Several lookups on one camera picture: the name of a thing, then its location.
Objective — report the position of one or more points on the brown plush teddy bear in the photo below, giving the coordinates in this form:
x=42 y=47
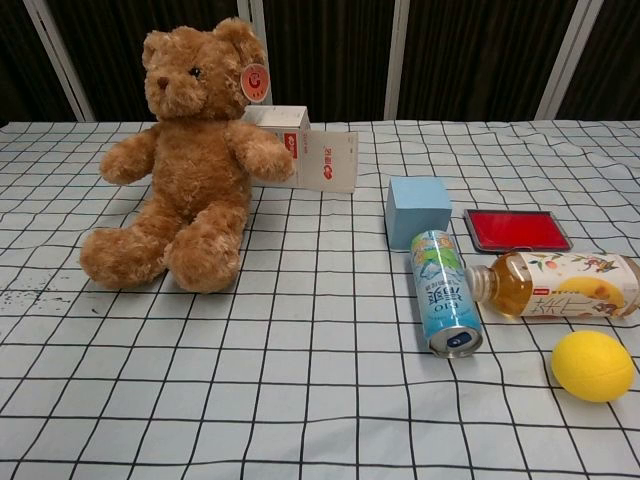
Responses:
x=195 y=165

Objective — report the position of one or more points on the yellow lemon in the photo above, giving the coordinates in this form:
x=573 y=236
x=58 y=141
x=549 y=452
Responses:
x=592 y=366

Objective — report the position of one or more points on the white red printed carton box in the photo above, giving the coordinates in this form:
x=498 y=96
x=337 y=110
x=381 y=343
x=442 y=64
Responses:
x=325 y=160

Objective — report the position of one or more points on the light blue cube block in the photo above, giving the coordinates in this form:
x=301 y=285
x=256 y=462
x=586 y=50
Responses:
x=417 y=212

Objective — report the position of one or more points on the white black grid tablecloth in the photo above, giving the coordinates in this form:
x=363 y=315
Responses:
x=320 y=350

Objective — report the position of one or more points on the blue green drink can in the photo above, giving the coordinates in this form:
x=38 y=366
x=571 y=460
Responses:
x=445 y=295

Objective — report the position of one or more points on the round red hang tag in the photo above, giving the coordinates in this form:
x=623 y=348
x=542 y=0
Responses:
x=255 y=80

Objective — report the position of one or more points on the red ink stamp pad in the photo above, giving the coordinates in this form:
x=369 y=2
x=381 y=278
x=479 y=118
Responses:
x=517 y=229

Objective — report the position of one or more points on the peach tea plastic bottle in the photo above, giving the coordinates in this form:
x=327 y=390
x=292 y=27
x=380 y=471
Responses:
x=565 y=292

